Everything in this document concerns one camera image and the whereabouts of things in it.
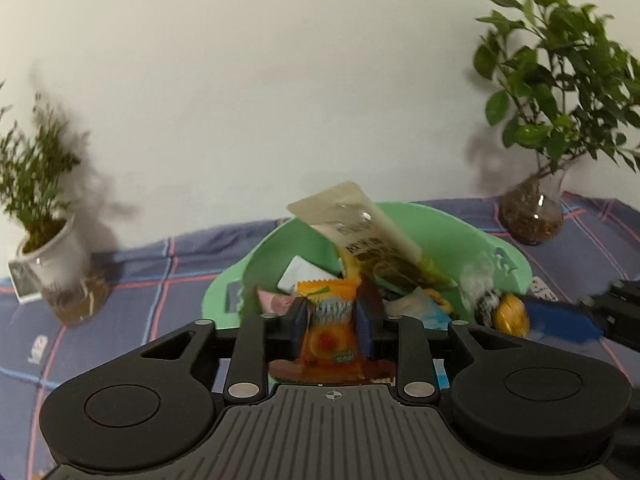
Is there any orange snack packet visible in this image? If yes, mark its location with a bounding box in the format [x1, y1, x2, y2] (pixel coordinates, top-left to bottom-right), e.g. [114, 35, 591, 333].
[295, 279, 368, 381]

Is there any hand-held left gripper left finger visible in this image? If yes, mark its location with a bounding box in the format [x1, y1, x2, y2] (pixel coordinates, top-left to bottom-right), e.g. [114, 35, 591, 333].
[140, 299, 307, 404]

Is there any leafy plant in glass vase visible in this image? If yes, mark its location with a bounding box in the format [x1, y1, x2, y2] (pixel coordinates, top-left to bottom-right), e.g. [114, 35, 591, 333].
[472, 0, 640, 247]

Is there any small white desk clock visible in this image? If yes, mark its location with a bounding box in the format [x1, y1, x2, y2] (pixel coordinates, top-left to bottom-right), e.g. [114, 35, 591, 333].
[7, 260, 41, 304]

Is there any green plastic basin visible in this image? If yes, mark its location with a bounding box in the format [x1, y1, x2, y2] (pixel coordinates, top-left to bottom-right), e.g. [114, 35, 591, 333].
[200, 201, 533, 331]

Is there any white card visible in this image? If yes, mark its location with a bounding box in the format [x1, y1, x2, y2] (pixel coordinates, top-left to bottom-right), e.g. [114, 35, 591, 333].
[530, 276, 559, 304]

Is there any pink snack packet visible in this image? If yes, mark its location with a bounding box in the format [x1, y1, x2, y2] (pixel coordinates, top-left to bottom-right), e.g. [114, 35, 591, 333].
[256, 286, 296, 317]

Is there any blue plaid cloth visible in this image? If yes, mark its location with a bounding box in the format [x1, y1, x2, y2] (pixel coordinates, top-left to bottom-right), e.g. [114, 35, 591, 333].
[0, 190, 640, 480]

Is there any tall beige snack packet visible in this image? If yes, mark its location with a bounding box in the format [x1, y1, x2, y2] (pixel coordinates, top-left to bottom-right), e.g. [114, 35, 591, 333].
[287, 181, 458, 291]

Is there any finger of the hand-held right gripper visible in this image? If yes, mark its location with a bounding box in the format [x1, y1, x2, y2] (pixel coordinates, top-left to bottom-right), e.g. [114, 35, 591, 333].
[520, 295, 608, 345]

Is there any small-leaf plant in white pot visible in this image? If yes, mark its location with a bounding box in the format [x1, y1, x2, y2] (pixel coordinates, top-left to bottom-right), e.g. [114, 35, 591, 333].
[0, 75, 113, 326]

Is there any gold foil candy ball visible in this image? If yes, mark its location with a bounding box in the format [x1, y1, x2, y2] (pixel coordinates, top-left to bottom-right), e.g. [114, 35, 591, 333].
[492, 294, 531, 335]

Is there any black and white snack packet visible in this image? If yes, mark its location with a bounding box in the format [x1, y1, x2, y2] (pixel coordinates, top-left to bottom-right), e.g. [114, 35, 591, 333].
[472, 290, 501, 327]

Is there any light blue snack packet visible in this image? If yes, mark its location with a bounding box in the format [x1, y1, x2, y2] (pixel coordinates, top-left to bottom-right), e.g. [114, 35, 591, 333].
[395, 287, 453, 332]

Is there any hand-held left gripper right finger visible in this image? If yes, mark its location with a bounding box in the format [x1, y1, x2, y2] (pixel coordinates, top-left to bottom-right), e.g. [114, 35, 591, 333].
[354, 296, 521, 404]

